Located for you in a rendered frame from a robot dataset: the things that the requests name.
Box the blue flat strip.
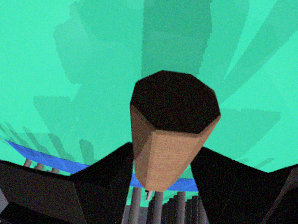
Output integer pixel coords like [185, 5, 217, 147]
[7, 140, 198, 192]

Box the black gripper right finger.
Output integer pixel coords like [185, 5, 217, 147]
[190, 147, 298, 224]

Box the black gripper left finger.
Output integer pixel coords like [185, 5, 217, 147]
[0, 141, 134, 224]

